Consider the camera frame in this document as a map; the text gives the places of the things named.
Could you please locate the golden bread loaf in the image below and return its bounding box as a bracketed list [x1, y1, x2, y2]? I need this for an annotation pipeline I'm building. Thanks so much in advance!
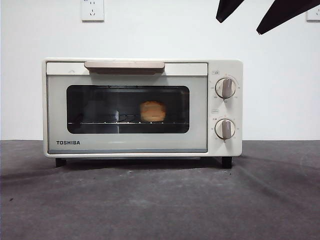
[139, 100, 168, 123]

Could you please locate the glass oven door with handle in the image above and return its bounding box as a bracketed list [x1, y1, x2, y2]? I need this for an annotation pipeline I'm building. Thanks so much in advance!
[45, 60, 209, 154]

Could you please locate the cream oven knob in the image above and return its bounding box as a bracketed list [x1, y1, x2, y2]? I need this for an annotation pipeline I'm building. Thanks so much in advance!
[214, 77, 237, 100]
[214, 118, 237, 140]

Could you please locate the cream Toshiba toaster oven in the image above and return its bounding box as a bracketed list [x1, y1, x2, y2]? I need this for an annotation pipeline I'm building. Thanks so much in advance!
[41, 57, 244, 169]

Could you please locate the white wall socket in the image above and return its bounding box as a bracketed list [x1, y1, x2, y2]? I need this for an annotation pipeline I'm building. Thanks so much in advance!
[306, 8, 320, 23]
[80, 0, 105, 22]

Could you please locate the metal wire oven rack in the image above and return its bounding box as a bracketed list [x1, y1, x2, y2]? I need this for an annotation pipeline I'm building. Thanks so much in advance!
[67, 121, 187, 126]

